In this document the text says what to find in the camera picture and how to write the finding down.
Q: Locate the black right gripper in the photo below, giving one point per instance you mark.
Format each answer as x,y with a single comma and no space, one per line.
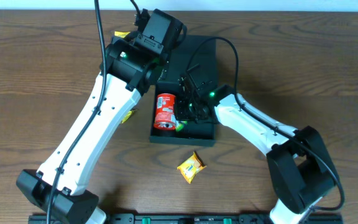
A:
190,94

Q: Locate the green yellow snack bar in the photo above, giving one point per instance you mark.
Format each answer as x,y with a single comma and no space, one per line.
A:
180,125

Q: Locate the red Pringles can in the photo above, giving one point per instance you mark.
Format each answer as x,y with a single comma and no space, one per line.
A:
165,112

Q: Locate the yellow orange snack packet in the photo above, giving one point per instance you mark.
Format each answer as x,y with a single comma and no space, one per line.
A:
121,34

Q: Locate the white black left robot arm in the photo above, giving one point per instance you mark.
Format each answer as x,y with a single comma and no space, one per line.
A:
130,66

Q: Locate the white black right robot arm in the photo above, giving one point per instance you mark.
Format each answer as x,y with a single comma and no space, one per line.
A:
301,169

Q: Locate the black open gift box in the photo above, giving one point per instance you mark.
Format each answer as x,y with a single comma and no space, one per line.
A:
191,132

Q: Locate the yellow cracker packet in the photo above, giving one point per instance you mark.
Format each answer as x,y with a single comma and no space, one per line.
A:
190,167

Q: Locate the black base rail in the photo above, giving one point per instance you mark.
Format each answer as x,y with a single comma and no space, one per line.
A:
245,218

